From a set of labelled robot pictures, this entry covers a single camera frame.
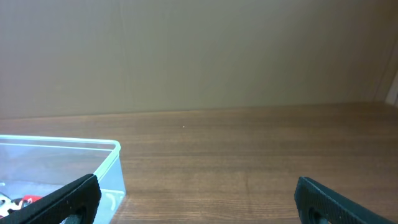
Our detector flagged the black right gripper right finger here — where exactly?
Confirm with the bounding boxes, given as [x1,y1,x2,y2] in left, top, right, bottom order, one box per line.
[294,176,394,224]

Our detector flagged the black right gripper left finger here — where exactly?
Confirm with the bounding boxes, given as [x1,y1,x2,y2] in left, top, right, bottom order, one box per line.
[1,174,101,224]

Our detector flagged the red handled cutters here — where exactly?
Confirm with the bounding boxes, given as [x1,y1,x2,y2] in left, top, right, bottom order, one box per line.
[0,192,44,218]

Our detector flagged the clear plastic storage container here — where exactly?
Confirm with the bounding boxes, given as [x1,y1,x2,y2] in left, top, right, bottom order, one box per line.
[1,135,126,224]

